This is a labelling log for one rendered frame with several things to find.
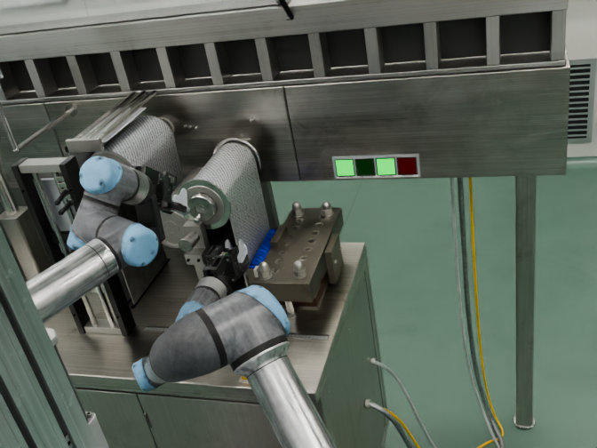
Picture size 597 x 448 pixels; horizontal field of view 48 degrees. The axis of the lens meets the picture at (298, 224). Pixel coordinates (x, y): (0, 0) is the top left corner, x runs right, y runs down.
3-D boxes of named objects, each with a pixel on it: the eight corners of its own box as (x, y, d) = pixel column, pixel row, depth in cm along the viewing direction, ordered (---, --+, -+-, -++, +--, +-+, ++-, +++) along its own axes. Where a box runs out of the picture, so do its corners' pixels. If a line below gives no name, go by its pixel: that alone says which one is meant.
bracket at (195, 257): (203, 326, 188) (176, 233, 173) (212, 312, 194) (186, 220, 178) (219, 327, 187) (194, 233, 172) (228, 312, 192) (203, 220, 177)
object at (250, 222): (243, 275, 185) (229, 217, 176) (268, 230, 204) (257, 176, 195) (245, 275, 185) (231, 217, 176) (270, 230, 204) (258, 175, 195)
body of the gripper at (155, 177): (179, 177, 156) (153, 165, 145) (176, 213, 155) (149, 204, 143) (150, 177, 158) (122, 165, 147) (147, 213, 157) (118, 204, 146)
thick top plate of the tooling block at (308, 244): (256, 300, 183) (251, 282, 180) (295, 224, 215) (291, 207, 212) (312, 302, 178) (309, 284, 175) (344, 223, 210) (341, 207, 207)
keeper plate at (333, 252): (330, 284, 194) (324, 252, 189) (337, 264, 202) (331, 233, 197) (338, 284, 193) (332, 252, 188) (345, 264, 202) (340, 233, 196)
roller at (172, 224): (156, 247, 187) (144, 210, 181) (192, 202, 208) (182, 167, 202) (195, 248, 183) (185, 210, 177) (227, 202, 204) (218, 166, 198)
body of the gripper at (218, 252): (239, 244, 172) (223, 270, 162) (246, 271, 176) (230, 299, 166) (212, 243, 174) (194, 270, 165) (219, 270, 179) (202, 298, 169)
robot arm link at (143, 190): (138, 202, 139) (104, 201, 142) (149, 205, 144) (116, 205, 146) (141, 166, 140) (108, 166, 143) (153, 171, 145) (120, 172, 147)
